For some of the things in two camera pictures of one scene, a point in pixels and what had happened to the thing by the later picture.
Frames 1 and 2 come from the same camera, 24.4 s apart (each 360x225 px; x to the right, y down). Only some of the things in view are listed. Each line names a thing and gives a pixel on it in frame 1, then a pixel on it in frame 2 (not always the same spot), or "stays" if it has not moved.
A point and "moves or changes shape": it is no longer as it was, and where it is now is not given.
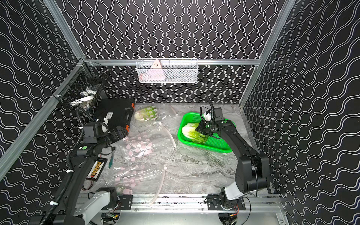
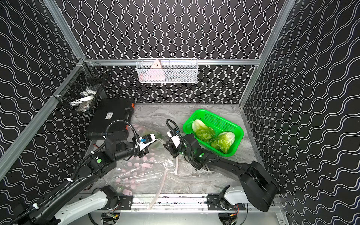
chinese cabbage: [189, 130] moves or changes shape
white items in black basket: [85, 101] stays
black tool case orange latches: [118, 111] stays
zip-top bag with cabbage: [159, 114] to [158, 155]
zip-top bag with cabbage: [144, 141] to [143, 171]
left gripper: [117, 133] to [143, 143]
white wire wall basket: [167, 70] stays
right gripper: [200, 127] to [172, 149]
